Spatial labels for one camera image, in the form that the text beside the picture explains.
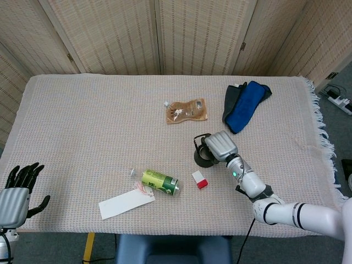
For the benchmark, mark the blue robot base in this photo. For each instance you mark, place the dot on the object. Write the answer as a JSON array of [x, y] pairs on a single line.
[[173, 248]]

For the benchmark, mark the checked beige tablecloth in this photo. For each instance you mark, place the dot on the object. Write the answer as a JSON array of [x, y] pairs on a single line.
[[96, 132]]

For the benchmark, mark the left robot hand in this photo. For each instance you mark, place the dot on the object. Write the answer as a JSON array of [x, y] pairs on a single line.
[[13, 203]]

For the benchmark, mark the white power strip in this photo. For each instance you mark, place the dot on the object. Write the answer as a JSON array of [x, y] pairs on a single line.
[[339, 100]]

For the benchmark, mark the blue cloth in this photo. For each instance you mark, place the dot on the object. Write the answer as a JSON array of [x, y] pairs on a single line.
[[244, 110]]

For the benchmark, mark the brown spouted drink pouch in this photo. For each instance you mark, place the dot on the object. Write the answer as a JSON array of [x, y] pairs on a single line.
[[189, 111]]

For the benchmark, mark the red and white small box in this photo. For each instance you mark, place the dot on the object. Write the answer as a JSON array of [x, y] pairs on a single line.
[[200, 180]]

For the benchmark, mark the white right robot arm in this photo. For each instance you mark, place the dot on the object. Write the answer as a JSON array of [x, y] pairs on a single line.
[[275, 203]]

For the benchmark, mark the white card with pink tassel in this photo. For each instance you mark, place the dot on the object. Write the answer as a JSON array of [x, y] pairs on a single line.
[[123, 204]]

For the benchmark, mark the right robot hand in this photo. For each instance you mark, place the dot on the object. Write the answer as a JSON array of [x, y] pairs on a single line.
[[221, 145]]

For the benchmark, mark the woven folding screen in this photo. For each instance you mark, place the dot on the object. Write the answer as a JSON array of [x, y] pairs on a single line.
[[137, 35]]

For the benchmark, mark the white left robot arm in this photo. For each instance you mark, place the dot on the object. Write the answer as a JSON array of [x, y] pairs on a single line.
[[6, 242]]

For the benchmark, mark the dark grey cloth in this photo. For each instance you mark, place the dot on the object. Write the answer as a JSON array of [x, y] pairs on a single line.
[[229, 99]]

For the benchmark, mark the brass screen hinge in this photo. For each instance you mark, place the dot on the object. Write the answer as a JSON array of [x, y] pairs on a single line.
[[242, 46], [70, 57]]

